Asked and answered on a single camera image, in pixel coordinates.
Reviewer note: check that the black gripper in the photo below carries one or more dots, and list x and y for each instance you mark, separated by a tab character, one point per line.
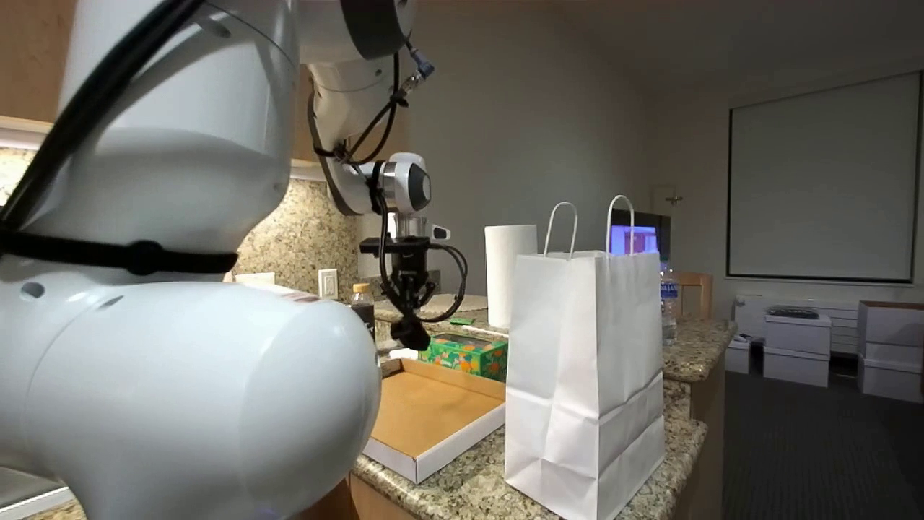
406	272

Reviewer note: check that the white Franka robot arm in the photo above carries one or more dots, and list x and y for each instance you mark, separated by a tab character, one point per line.
191	407

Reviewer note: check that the green patterned tissue box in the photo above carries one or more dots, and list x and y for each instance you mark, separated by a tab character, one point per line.
472	360

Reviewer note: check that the white paper bag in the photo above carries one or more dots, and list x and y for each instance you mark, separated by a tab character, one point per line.
581	385

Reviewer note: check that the small white box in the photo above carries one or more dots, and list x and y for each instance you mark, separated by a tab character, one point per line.
738	355

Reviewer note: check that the white box with dark lid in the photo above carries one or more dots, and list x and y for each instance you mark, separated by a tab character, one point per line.
799	347

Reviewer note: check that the large white storage box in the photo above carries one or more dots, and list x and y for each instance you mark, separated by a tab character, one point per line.
894	352

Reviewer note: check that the dark sauce bottle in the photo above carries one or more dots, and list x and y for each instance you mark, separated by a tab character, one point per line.
361	308

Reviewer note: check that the white paper towel roll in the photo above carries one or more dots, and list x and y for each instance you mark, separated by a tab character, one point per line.
506	279

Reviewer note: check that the wooden counter cabinet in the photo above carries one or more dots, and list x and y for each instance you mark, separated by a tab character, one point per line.
364	508

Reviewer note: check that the glowing blue display screen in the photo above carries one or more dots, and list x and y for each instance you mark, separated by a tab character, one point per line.
643	238

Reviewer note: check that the blue labelled water bottle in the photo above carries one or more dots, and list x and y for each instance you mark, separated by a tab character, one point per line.
670	308

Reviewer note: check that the wooden dining chair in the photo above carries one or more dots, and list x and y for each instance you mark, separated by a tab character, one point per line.
695	294

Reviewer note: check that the white projection screen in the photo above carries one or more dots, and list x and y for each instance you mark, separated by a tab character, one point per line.
823	177

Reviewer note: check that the narrow white wall outlet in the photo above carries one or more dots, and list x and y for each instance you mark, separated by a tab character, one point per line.
327	284

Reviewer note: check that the wide white wall outlet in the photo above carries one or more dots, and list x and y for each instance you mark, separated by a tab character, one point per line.
254	282

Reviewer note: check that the wooden wall cabinet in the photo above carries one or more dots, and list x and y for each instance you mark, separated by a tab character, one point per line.
18	60

